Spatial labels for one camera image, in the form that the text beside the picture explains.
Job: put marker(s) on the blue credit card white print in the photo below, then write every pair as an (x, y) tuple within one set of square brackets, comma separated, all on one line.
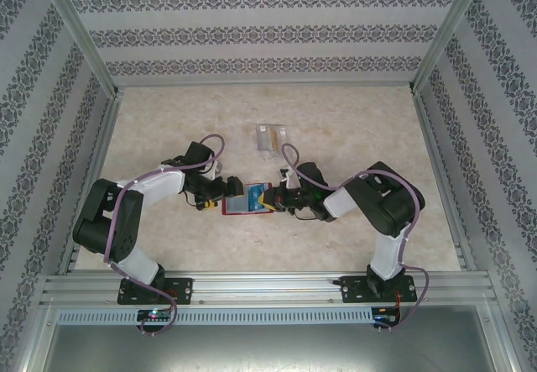
[(253, 197)]

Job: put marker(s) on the red card holder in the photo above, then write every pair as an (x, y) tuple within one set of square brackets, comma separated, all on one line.
[(247, 214)]

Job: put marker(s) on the clear plastic card case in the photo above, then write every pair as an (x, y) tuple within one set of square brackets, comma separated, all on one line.
[(268, 137)]

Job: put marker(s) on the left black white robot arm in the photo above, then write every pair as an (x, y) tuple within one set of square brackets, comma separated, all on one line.
[(96, 229)]

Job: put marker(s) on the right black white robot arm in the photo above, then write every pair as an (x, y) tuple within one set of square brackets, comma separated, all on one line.
[(386, 208)]

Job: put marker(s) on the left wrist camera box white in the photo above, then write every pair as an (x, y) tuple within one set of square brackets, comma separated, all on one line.
[(216, 169)]

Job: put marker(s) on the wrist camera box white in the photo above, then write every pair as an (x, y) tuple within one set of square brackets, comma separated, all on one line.
[(216, 169), (285, 179)]

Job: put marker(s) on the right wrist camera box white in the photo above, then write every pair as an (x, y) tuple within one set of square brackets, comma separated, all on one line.
[(285, 179)]

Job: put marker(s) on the aluminium mounting rail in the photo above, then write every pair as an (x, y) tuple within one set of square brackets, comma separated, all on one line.
[(268, 288)]

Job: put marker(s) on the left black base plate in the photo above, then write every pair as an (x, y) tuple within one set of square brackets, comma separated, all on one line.
[(184, 290)]

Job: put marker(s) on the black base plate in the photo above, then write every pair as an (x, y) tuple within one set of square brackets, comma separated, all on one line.
[(350, 290), (184, 290)]

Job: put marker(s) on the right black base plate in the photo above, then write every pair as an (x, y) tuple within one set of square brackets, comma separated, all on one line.
[(350, 290)]

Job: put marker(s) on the aluminium table edge rail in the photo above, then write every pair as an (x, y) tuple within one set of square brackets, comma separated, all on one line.
[(104, 137), (268, 85), (429, 137)]

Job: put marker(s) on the aluminium frame post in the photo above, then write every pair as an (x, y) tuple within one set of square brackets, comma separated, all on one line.
[(445, 32), (82, 32)]

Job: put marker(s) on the aluminium frame leg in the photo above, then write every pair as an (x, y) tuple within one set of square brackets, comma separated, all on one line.
[(35, 338), (503, 338)]

